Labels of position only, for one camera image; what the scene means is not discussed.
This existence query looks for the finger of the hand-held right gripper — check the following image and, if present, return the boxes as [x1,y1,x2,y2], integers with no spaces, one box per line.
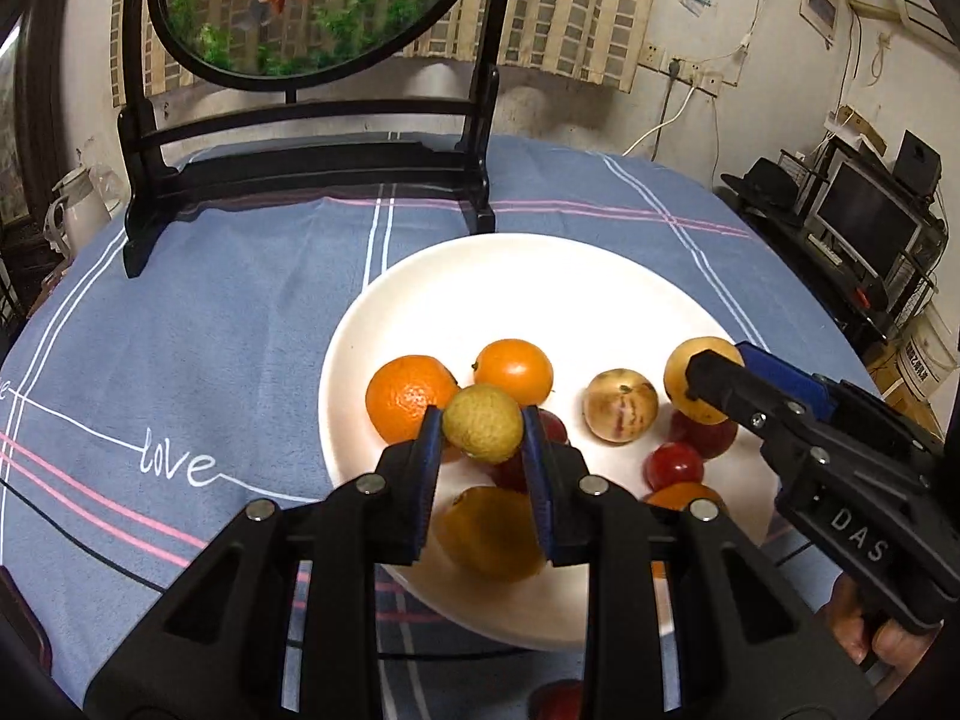
[686,349,815,466]
[739,341,848,421]

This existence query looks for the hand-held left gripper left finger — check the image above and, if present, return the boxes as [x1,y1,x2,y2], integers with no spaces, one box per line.
[82,405,443,720]

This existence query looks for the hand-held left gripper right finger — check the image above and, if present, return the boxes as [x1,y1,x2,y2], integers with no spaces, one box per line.
[521,405,878,720]

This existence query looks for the smooth yellow fruit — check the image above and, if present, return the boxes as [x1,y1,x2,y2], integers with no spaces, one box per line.
[664,337,743,425]

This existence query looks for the mandarin orange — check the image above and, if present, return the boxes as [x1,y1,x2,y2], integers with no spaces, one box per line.
[433,486,548,582]
[643,481,728,580]
[365,355,460,445]

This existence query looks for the large red plum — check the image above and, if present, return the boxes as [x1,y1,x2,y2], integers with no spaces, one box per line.
[491,409,569,494]

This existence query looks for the small yellow-green fruit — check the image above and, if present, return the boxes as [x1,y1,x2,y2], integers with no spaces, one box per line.
[441,383,524,464]

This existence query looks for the small red plum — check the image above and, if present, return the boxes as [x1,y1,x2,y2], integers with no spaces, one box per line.
[534,679,586,720]
[645,442,704,492]

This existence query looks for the tan speckled fruit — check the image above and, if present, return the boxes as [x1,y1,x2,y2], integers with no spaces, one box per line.
[583,368,659,443]

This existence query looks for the small smooth orange fruit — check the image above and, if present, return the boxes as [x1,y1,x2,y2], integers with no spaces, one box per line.
[472,339,554,410]

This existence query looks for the white round plate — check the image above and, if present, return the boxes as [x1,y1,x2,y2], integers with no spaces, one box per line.
[317,232,781,652]

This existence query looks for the person's right hand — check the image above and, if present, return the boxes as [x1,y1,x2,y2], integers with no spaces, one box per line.
[821,576,938,682]

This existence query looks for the cardboard box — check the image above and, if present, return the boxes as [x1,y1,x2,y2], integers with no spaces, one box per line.
[862,315,960,406]

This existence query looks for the black computer desk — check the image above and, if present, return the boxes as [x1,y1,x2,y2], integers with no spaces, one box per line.
[724,180,946,346]

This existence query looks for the white bucket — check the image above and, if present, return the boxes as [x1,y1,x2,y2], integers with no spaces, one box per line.
[896,330,953,391]

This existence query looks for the black computer monitor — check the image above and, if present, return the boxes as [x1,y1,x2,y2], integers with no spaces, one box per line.
[814,160,923,275]

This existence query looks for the black hat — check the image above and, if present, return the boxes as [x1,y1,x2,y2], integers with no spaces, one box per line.
[721,157,807,211]

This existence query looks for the blue plaid tablecloth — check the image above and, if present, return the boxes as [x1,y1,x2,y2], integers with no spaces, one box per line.
[0,136,893,720]

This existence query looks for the black speaker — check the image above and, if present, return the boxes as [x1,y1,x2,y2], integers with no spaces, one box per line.
[895,130,943,192]

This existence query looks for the white fluffy object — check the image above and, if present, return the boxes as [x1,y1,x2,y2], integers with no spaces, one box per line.
[517,86,571,140]

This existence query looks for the round goldfish screen on stand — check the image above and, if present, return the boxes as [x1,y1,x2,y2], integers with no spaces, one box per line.
[118,0,502,280]

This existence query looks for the white rounded object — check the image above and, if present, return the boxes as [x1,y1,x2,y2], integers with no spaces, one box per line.
[420,64,481,102]

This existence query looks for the beige checked curtain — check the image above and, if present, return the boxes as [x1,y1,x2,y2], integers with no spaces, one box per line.
[112,0,665,95]

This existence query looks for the white kettle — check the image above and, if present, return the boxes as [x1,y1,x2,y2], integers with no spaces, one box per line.
[46,165,125,256]

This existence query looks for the dark framed painted panel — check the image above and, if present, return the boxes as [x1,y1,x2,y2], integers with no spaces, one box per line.
[0,0,76,241]

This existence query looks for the white power cable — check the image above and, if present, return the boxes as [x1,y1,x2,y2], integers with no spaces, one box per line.
[622,82,698,158]

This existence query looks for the white wall sockets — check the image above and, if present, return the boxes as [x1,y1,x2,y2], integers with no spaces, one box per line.
[641,45,725,95]

